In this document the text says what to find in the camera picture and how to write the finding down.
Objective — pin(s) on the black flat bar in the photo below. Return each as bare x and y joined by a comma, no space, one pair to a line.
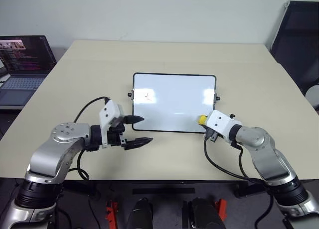
163,191

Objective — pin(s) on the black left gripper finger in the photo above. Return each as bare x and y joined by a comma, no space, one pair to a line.
138,143
134,119

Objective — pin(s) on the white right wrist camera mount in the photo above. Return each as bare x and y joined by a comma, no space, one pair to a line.
220,123

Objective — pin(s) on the open dark laptop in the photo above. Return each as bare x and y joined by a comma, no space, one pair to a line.
25,54

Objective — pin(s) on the red plastic bracket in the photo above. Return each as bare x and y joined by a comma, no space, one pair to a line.
111,214
221,208

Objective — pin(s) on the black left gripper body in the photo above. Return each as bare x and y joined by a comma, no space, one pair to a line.
115,138

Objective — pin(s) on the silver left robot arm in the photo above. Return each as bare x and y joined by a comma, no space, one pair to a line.
49,154

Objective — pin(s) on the yellow whiteboard eraser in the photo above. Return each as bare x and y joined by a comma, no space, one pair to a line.
202,119

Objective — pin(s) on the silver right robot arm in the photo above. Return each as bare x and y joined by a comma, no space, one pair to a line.
266,154

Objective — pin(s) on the grey round stool seat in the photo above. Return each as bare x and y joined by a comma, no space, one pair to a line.
313,96

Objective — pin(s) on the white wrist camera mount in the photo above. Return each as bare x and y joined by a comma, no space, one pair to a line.
220,123
109,113

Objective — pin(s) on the dark rounded shape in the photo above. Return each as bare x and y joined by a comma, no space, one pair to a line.
205,214
140,214

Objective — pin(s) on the black framed whiteboard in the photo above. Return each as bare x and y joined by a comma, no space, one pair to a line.
174,101

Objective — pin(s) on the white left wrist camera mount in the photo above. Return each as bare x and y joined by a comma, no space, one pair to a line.
109,113

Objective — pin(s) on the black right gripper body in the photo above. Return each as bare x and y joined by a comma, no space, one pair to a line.
211,135

